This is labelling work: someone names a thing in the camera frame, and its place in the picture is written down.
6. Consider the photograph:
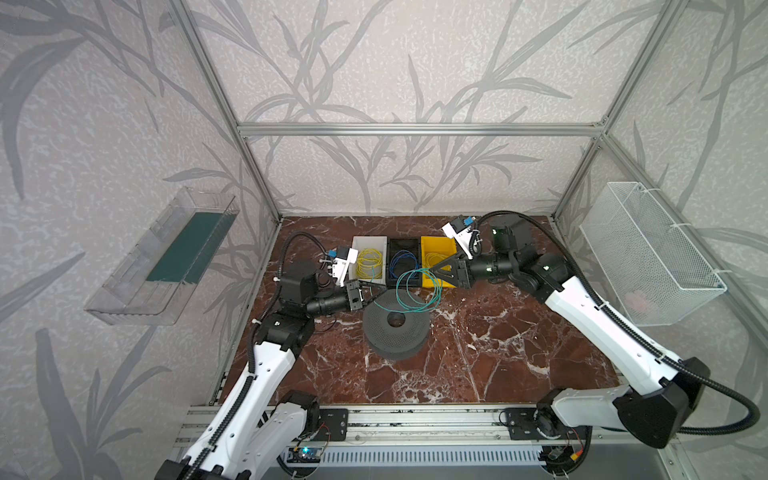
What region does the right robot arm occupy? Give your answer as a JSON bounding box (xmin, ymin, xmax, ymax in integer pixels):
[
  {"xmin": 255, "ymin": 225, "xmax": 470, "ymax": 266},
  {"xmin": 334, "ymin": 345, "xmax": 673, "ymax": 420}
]
[{"xmin": 430, "ymin": 215, "xmax": 710, "ymax": 449}]

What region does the left controller board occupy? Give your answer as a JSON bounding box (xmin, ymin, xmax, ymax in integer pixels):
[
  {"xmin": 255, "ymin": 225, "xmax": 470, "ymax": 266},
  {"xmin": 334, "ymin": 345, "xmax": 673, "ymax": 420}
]
[{"xmin": 284, "ymin": 446, "xmax": 325, "ymax": 465}]

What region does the yellow storage bin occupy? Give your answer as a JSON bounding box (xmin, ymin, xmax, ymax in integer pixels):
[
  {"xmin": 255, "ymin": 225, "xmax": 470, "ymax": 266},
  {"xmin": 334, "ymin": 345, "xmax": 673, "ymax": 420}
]
[{"xmin": 420, "ymin": 236, "xmax": 457, "ymax": 270}]

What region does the pink object in basket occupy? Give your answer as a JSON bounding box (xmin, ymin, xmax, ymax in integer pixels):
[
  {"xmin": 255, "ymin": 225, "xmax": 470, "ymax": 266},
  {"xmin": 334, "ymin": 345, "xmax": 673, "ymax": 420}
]
[{"xmin": 624, "ymin": 290, "xmax": 657, "ymax": 316}]

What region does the blue cable coil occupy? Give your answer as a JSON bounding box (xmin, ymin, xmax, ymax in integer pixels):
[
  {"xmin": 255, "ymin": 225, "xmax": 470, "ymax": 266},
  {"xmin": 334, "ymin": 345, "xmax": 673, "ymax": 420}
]
[{"xmin": 389, "ymin": 250, "xmax": 420, "ymax": 280}]

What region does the green cable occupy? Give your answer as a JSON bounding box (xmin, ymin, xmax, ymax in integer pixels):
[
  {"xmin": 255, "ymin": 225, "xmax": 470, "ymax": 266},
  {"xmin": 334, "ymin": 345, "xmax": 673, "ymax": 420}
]
[{"xmin": 389, "ymin": 267, "xmax": 444, "ymax": 314}]

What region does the white storage bin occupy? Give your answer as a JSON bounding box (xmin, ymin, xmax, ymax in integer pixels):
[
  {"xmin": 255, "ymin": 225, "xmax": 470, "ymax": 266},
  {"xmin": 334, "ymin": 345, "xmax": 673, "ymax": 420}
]
[{"xmin": 349, "ymin": 236, "xmax": 387, "ymax": 284}]

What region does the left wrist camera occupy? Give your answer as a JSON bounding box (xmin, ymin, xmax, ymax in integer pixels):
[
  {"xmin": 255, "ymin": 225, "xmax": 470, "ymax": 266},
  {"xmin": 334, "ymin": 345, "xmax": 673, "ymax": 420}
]
[{"xmin": 321, "ymin": 246, "xmax": 359, "ymax": 287}]

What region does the grey perforated spool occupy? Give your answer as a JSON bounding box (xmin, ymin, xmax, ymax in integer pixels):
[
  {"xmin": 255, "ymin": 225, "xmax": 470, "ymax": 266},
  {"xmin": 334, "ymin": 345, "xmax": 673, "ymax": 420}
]
[{"xmin": 363, "ymin": 289, "xmax": 431, "ymax": 361}]

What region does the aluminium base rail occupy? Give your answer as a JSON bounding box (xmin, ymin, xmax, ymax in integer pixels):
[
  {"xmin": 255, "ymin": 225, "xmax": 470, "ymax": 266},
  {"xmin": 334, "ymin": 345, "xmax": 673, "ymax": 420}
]
[{"xmin": 179, "ymin": 403, "xmax": 679, "ymax": 448}]

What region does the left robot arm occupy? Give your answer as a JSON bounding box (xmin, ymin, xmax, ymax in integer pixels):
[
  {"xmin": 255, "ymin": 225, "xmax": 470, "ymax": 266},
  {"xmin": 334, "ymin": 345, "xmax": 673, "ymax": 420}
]
[{"xmin": 155, "ymin": 259, "xmax": 386, "ymax": 479}]

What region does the yellow cable coil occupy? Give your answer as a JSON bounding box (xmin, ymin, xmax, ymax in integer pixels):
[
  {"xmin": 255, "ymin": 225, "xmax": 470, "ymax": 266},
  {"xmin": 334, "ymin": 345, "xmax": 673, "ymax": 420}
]
[{"xmin": 357, "ymin": 247, "xmax": 385, "ymax": 280}]

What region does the white wire basket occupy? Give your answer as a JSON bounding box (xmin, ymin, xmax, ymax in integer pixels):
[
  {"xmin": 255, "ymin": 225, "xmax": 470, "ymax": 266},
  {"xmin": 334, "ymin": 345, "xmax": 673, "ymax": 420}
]
[{"xmin": 580, "ymin": 182, "xmax": 727, "ymax": 327}]

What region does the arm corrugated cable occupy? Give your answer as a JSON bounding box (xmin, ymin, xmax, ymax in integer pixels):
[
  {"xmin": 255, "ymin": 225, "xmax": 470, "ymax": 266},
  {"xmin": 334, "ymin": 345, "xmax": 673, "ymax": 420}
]
[
  {"xmin": 476, "ymin": 209, "xmax": 761, "ymax": 437},
  {"xmin": 179, "ymin": 232, "xmax": 328, "ymax": 480}
]

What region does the clear plastic wall tray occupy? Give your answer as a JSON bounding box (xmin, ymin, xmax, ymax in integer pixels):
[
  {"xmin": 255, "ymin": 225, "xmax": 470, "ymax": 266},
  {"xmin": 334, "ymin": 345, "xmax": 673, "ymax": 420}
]
[{"xmin": 85, "ymin": 187, "xmax": 240, "ymax": 326}]

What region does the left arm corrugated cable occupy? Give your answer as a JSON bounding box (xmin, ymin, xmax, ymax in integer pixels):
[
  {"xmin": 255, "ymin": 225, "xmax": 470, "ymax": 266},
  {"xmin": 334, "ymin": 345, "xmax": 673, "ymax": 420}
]
[{"xmin": 179, "ymin": 232, "xmax": 328, "ymax": 480}]

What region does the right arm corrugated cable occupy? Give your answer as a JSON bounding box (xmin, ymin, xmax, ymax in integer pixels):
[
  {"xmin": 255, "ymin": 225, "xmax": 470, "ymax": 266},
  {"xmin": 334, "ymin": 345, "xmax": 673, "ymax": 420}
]
[{"xmin": 476, "ymin": 209, "xmax": 761, "ymax": 437}]

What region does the black storage bin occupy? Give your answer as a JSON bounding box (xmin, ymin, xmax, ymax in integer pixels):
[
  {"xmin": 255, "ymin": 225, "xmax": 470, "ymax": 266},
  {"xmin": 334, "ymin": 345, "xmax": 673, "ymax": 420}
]
[{"xmin": 386, "ymin": 237, "xmax": 422, "ymax": 288}]

